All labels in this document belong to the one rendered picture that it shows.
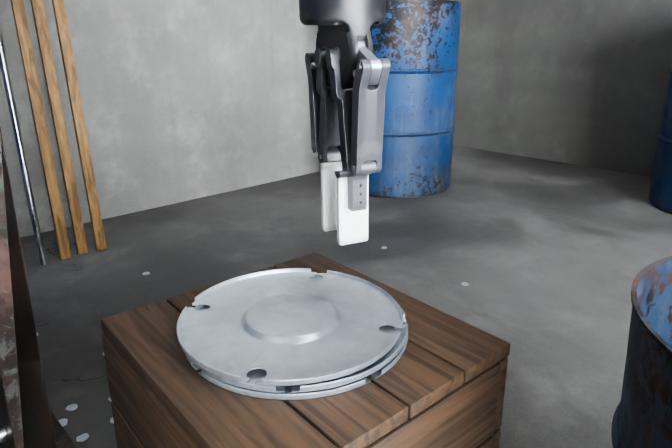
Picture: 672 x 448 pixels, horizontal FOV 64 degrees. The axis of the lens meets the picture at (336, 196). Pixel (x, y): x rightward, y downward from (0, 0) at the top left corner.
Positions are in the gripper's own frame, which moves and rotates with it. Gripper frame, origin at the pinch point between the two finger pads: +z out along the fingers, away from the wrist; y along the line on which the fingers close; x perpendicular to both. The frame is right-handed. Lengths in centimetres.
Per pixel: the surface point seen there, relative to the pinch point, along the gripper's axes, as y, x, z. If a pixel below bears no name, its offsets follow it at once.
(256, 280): -27.5, -2.4, 20.3
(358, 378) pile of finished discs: -0.1, 1.6, 20.6
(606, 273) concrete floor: -65, 120, 60
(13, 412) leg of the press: -28, -37, 33
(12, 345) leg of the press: -29, -35, 23
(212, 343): -12.5, -11.9, 19.8
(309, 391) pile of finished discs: -1.4, -3.7, 21.5
